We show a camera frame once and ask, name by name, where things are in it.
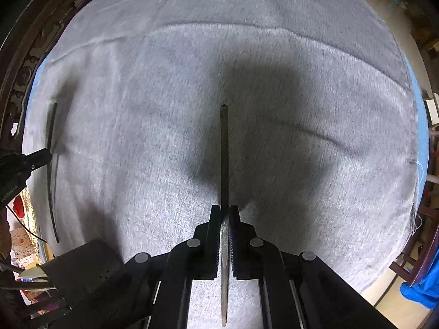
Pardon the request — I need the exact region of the blue cloth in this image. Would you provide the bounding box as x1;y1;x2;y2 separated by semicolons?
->
399;260;439;311

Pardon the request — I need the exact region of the grey tablecloth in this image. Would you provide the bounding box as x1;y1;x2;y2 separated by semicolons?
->
19;0;421;329

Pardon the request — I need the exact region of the dark carved wooden chair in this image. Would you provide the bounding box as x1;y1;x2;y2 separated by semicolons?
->
0;0;134;151

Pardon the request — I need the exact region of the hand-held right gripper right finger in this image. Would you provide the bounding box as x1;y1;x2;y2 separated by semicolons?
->
228;205;395;329

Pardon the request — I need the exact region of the brown wooden chair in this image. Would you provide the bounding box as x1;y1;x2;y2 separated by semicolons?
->
389;174;439;290

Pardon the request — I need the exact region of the blue table cover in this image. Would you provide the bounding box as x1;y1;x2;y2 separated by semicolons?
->
405;65;431;220

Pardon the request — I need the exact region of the floral patterned cloth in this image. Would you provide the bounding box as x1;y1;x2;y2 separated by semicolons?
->
10;228;43;268

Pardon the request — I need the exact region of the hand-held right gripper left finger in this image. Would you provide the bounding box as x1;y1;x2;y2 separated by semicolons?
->
113;205;222;329

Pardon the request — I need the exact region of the black cable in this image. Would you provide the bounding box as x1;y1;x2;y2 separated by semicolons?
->
0;204;49;245

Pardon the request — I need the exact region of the black utensil holder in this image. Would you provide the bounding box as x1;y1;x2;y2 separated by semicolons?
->
39;239;138;329

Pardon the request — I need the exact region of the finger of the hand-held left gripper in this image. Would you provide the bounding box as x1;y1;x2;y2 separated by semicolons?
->
20;148;53;172

